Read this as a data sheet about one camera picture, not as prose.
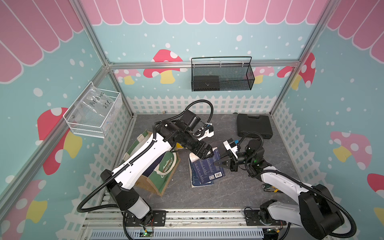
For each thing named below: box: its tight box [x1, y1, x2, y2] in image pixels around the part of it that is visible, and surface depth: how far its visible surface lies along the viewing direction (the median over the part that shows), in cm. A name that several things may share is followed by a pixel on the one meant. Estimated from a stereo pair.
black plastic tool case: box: [236, 114, 273, 139], surface depth 111 cm
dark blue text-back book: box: [193, 148, 226, 185], surface depth 71 cm
